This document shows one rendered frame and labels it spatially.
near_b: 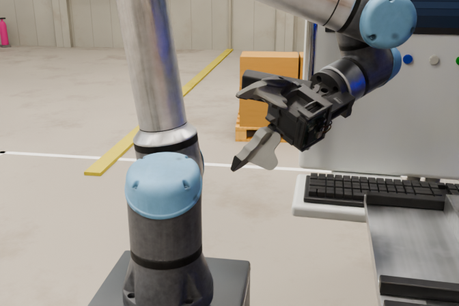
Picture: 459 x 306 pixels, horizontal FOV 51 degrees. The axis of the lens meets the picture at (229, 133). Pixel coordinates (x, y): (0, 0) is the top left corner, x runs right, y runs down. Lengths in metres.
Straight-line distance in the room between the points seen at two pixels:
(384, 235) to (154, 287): 0.39
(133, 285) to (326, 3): 0.52
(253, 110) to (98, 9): 6.46
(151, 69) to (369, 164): 0.71
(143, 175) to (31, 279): 1.75
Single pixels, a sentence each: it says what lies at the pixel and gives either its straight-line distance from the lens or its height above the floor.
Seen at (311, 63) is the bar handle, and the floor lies 1.10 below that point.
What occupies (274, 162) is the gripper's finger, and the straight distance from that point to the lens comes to 0.75.
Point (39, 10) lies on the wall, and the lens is 10.53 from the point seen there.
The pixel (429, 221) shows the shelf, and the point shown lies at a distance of 0.95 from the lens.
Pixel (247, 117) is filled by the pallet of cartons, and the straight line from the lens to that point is 3.96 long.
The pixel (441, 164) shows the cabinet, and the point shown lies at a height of 0.85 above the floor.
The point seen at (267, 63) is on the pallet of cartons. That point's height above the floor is 0.60.
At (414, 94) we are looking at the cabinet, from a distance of 1.27.
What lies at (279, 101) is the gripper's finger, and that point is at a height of 1.13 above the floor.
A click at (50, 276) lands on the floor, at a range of 2.43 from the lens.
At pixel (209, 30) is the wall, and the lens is 9.35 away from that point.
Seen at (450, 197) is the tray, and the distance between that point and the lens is 0.98.
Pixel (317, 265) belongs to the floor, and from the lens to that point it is 2.40.
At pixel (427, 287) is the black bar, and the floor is 0.90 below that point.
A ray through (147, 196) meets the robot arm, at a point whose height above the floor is 1.00.
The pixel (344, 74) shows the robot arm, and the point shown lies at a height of 1.15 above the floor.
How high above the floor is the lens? 1.29
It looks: 18 degrees down
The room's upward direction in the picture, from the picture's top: straight up
